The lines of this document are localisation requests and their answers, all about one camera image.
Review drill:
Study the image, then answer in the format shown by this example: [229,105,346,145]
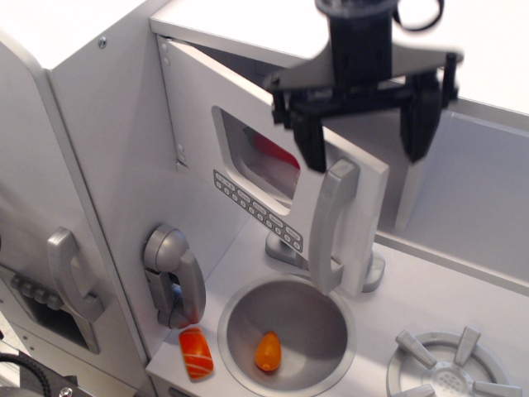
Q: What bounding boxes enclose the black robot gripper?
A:
[264,7,463,173]

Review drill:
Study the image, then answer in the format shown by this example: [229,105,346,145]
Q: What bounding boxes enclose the white microwave door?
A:
[158,37,389,295]

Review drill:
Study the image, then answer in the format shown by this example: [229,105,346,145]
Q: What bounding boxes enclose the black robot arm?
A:
[264,1,463,172]

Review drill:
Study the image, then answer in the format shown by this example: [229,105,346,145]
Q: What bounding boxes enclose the red toy chili pepper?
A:
[243,127,300,170]

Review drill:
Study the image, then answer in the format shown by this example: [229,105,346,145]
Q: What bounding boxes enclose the grey toy faucet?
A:
[265,232,385,293]

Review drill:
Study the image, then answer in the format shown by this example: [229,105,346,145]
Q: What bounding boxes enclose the white toy kitchen cabinet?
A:
[52,17,528,396]

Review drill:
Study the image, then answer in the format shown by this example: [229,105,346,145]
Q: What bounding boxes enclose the round metal sink bowl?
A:
[217,274,357,396]

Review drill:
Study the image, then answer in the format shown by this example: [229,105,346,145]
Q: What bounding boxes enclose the grey toy stove burner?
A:
[386,327,523,396]

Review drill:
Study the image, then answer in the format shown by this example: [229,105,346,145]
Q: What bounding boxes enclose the orange toy fruit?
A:
[254,332,282,372]

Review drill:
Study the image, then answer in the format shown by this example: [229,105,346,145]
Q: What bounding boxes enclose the orange toy salmon sushi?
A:
[179,327,214,381]

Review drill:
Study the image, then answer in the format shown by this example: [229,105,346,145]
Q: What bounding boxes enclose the white toy fridge door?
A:
[0,28,104,323]

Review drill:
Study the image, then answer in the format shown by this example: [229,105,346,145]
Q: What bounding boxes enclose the grey ice dispenser panel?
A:
[1,266,100,354]

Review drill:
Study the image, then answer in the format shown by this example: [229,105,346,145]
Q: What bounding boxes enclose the grey microwave door handle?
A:
[307,158,360,295]

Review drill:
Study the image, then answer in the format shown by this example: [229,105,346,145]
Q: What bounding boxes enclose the grey toy wall phone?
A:
[143,224,206,329]

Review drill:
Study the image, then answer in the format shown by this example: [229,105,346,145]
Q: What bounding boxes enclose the grey fridge door handle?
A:
[46,227,104,323]

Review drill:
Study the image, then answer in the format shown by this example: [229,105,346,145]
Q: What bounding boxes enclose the black cable lower left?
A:
[0,355,55,397]

